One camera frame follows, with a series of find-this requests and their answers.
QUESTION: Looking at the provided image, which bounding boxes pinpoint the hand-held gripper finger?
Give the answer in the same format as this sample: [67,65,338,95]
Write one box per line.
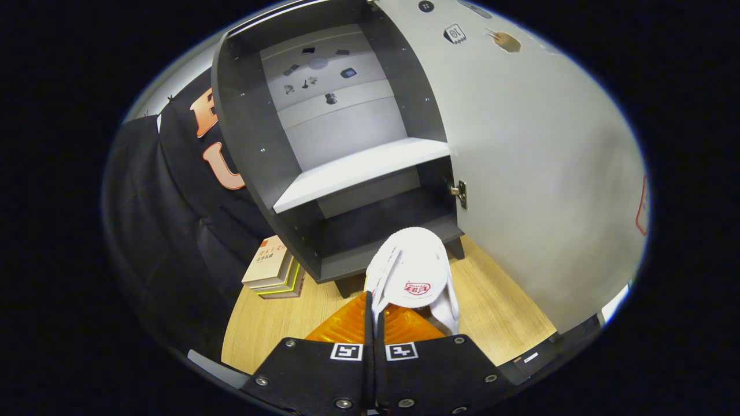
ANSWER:
[375,303,515,416]
[240,292,375,416]

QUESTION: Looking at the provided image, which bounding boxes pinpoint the white canvas shoe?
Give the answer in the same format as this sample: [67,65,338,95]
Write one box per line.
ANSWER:
[364,227,460,336]

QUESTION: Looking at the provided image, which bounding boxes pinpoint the beige shoe cabinet door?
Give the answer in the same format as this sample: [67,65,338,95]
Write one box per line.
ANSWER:
[370,0,648,335]

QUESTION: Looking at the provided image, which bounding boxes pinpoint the dark grey shoe cabinet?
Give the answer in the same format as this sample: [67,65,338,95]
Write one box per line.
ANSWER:
[211,0,466,298]

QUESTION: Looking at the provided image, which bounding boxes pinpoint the white cabinet shelf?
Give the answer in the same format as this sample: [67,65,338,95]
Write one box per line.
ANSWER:
[273,138,450,214]

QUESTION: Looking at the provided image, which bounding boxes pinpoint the stack of books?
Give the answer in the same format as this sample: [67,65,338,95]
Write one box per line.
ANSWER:
[242,236,306,299]

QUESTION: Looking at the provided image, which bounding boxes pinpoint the black backdrop cloth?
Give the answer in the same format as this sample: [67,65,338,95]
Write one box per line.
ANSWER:
[101,69,272,359]

